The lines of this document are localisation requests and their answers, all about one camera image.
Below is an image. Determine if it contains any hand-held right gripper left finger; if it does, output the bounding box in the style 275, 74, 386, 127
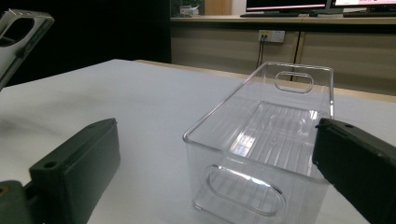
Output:
28, 118, 121, 224

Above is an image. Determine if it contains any black keyboard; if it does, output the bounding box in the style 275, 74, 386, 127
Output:
239, 10, 312, 19
342, 10, 396, 19

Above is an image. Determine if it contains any black curtain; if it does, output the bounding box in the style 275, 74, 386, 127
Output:
0, 0, 172, 88

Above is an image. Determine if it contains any small box on counter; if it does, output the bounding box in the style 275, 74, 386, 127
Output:
178, 0, 201, 17

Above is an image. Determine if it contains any white wall outlet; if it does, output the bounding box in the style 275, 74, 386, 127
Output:
258, 29, 286, 44

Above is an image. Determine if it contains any computer monitor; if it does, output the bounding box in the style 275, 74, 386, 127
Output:
245, 0, 332, 12
331, 0, 396, 9

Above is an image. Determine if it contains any wooden counter cabinet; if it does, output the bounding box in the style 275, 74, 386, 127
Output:
170, 15, 396, 96

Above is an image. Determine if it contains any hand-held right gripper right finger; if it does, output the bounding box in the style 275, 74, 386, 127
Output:
311, 118, 396, 224

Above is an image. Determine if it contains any black power cable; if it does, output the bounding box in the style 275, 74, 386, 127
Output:
256, 35, 264, 69
261, 35, 268, 63

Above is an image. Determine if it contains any patterned phone case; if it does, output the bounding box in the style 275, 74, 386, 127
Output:
0, 8, 55, 91

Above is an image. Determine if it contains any clear plastic storage bin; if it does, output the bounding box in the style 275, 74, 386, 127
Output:
182, 61, 335, 224

